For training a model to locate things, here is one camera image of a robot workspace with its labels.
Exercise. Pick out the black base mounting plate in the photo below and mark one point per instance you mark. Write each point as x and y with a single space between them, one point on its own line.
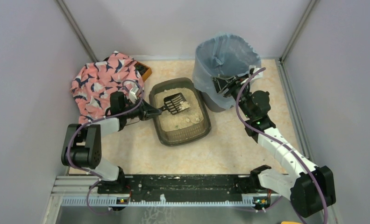
183 188

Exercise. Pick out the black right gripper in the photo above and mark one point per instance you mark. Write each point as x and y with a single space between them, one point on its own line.
230 85

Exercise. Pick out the dark green litter box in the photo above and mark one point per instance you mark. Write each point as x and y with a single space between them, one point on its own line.
187 126

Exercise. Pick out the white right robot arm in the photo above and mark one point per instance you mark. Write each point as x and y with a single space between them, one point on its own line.
308 187

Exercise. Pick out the wooden tray box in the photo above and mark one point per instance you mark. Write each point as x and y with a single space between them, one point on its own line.
144 70

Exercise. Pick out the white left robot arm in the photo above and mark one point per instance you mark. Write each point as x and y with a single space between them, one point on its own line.
82 148

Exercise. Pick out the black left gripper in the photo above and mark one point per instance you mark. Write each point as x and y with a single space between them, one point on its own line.
144 110

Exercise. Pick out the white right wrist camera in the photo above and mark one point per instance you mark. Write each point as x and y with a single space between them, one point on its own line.
254 73

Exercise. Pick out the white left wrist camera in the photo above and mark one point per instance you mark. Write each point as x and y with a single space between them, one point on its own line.
134 94

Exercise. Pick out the black litter scoop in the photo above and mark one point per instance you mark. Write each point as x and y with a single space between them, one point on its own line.
175 104

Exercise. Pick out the aluminium frame rail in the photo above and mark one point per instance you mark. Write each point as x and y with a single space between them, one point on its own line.
79 191

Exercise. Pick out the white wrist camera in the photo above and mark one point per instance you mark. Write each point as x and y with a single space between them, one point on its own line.
134 94
254 73

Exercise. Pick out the blue plastic bin liner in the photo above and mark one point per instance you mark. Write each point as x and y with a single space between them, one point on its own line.
225 55

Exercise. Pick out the pink patterned cloth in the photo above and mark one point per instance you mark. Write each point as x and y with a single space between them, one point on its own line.
92 86

